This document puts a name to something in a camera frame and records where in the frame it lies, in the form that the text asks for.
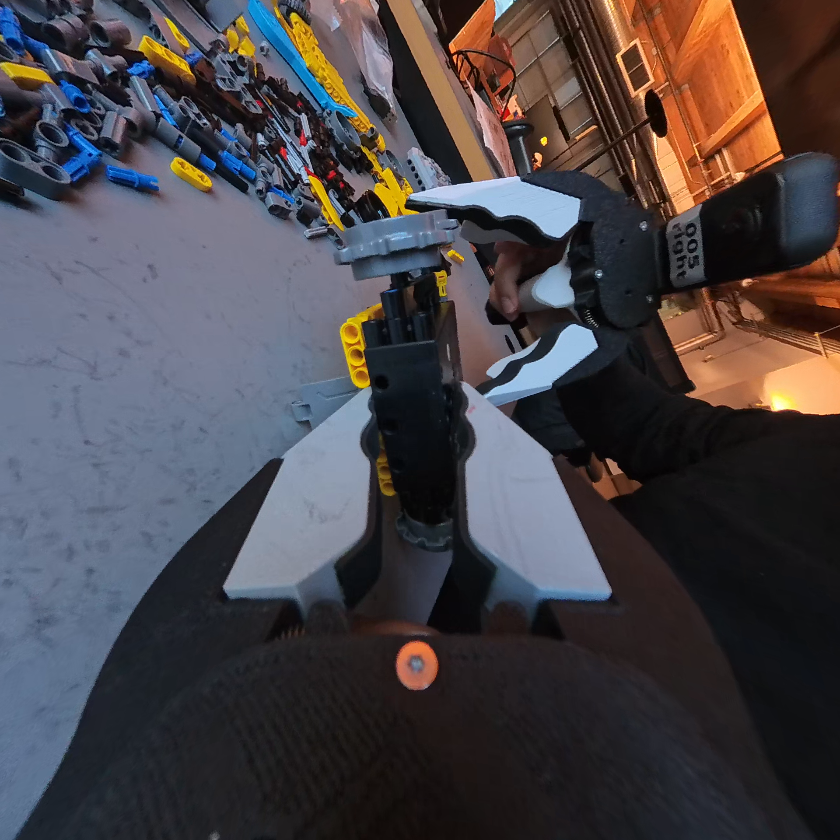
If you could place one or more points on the pile of dark brick pieces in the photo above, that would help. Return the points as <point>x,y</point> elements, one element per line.
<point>164,111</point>

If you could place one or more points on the person's right forearm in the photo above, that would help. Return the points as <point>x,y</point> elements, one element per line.
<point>643,420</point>

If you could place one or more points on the small yellow connector piece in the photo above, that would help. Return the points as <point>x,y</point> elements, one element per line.
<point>190,174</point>

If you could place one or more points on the person's right hand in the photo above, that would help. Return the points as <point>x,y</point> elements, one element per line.
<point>508,282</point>

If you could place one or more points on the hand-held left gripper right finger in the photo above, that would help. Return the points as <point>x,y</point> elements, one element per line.
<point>531,525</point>

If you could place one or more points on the yellow toy brick car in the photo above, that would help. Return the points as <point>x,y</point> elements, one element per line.
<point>407,394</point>

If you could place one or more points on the crumpled clear plastic bags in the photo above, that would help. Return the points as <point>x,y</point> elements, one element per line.
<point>367,46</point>

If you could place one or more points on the white wall vent grille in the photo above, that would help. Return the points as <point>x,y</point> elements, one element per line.
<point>634,65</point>

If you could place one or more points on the light blue brick separator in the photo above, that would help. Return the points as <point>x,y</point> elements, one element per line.
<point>289,52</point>

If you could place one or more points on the silver ventilation duct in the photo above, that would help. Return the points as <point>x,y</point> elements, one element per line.
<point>610,98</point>

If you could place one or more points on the grey toy wheel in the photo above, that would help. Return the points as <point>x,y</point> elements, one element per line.
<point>394,243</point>

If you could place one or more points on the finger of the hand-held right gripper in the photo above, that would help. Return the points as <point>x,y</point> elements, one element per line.
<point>544,361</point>
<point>512,203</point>

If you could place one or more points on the wooden table with black frame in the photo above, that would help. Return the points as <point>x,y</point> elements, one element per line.
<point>433,85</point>

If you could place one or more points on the black round lamp on pole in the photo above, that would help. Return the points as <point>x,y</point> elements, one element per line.
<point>656,113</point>

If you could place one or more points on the person's black top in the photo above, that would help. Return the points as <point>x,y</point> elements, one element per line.
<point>754,590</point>

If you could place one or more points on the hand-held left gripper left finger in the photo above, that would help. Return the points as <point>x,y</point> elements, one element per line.
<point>302,518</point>

